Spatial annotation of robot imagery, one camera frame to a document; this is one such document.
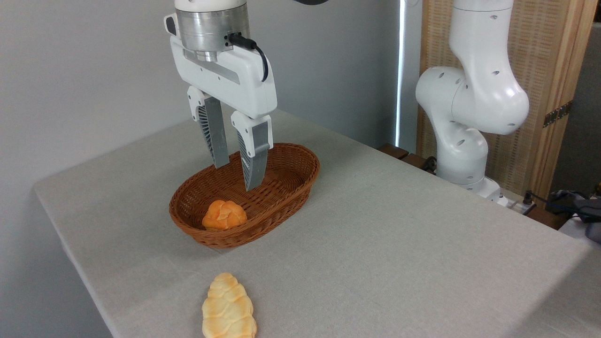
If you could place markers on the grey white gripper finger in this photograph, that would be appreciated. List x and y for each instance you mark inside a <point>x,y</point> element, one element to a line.
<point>213,131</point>
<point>256,155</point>

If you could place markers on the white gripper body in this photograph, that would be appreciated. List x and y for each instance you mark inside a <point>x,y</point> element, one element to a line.
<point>244,89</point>

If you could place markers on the round orange bread roll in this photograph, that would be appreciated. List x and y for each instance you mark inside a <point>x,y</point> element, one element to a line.
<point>224,215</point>

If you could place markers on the braided pale bread loaf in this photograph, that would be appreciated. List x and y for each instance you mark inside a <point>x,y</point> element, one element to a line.
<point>228,310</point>

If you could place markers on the brown wicker oval basket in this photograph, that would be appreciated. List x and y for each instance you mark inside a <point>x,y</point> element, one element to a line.
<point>277,188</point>

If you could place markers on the dark brown wooden bench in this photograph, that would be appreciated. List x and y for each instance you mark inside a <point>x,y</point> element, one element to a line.
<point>399,152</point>

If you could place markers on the grey tablecloth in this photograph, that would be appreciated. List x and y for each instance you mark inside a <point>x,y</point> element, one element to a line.
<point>375,244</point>

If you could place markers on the wooden woven folding screen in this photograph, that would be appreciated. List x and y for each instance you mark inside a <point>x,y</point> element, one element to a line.
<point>540,56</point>

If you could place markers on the metal screen hinge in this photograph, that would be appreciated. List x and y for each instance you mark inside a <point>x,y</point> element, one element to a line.
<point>557,114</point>

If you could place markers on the dark grey cloth bundle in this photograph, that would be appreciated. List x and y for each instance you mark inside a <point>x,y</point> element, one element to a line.
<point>580,209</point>

